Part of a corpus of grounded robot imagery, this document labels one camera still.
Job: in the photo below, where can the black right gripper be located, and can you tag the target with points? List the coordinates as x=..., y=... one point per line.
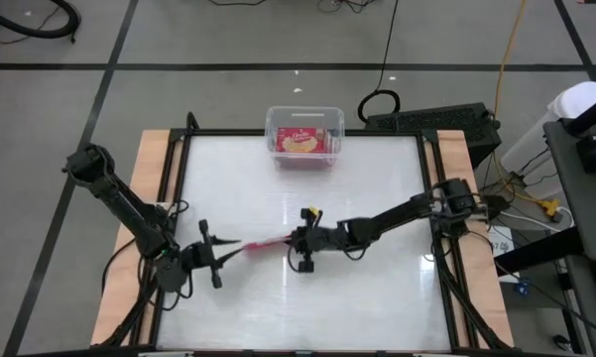
x=306, y=265

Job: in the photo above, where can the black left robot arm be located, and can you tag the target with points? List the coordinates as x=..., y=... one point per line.
x=124, y=203

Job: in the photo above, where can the black caster wheel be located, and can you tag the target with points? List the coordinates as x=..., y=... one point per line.
x=561, y=341

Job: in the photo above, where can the blue tag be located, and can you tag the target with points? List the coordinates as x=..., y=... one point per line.
x=524, y=286

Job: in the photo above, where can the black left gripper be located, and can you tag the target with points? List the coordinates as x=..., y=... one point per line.
x=204, y=228

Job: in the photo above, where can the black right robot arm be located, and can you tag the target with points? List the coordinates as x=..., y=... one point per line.
x=401, y=215

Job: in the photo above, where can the yellow tape tag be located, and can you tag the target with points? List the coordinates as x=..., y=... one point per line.
x=314, y=212

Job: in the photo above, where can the white cylindrical container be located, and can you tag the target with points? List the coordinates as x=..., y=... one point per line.
x=575, y=96

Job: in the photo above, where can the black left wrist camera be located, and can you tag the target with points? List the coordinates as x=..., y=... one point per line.
x=191, y=257

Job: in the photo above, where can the dark grey desk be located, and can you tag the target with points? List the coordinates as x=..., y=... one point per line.
x=585, y=208

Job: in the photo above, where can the clear plastic storage bin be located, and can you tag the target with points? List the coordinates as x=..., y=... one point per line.
x=302, y=115

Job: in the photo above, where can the white paper sheet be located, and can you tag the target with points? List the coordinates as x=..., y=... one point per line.
x=501, y=245

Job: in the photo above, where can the red popcorn bag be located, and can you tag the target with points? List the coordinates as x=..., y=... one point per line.
x=300, y=141
x=263, y=244

